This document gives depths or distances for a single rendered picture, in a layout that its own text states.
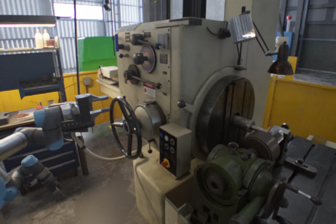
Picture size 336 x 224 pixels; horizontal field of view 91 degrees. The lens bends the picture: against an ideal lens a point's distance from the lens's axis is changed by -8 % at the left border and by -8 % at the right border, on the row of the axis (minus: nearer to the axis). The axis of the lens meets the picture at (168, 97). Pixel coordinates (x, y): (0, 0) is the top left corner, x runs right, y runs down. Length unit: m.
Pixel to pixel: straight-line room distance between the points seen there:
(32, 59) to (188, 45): 2.23
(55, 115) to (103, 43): 4.22
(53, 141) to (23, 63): 1.97
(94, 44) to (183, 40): 4.14
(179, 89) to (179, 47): 0.21
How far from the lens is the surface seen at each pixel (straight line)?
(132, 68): 1.28
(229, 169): 0.79
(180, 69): 0.93
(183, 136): 0.91
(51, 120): 0.90
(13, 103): 3.57
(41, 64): 2.81
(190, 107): 0.96
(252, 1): 1.46
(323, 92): 3.12
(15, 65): 2.82
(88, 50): 4.88
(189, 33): 0.94
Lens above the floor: 1.77
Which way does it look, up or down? 18 degrees down
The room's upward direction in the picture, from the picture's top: straight up
